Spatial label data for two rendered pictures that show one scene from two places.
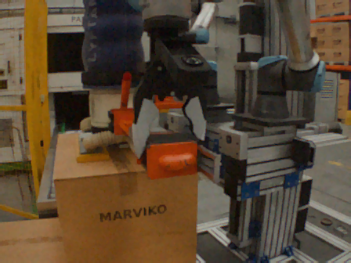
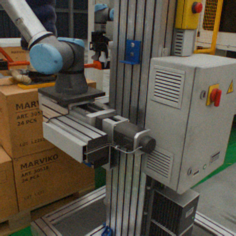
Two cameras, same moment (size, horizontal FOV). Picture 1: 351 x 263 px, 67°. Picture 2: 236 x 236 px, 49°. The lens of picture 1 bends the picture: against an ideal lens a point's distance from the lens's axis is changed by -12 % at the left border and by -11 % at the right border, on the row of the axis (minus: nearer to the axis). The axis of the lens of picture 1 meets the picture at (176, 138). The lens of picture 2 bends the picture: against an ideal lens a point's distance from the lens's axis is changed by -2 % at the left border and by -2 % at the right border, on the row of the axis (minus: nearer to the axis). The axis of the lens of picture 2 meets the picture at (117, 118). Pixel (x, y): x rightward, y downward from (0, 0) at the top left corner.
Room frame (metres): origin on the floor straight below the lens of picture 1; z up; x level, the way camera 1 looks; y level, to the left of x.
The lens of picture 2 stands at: (0.94, -1.53, 1.36)
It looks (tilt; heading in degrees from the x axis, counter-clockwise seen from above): 21 degrees down; 71
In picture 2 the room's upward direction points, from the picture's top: 3 degrees clockwise
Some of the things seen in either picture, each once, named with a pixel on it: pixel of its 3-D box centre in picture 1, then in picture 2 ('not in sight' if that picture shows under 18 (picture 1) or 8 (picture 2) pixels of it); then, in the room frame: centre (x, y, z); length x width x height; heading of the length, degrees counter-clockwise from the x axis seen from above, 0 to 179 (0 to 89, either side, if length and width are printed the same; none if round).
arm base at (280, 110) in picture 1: (270, 103); (71, 79); (1.12, -0.37, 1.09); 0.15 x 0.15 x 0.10
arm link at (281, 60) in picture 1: (273, 73); (69, 52); (1.12, -0.37, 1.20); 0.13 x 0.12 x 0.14; 50
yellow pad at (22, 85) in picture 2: not in sight; (47, 80); (1.05, 0.12, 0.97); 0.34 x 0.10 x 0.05; 20
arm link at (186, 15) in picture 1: (164, 10); not in sight; (0.47, 0.02, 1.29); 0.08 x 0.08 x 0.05
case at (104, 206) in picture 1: (115, 197); (43, 109); (1.02, 0.23, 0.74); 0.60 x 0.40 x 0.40; 21
